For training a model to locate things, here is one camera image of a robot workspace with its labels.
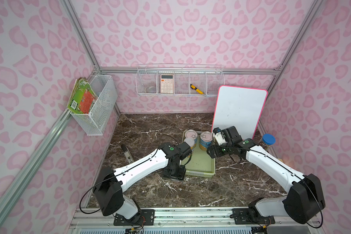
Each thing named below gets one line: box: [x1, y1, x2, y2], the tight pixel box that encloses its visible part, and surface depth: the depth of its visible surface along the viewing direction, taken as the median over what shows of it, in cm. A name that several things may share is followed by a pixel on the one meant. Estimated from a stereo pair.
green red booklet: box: [67, 77, 98, 115], surface depth 73 cm
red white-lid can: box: [183, 137, 196, 152], surface depth 88 cm
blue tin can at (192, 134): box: [184, 129, 198, 144], surface depth 95 cm
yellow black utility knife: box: [190, 83, 207, 95], surface depth 100 cm
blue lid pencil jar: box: [258, 133, 276, 152], surface depth 82 cm
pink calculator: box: [160, 74, 174, 94], surface depth 97 cm
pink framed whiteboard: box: [210, 85, 269, 140], surface depth 90 cm
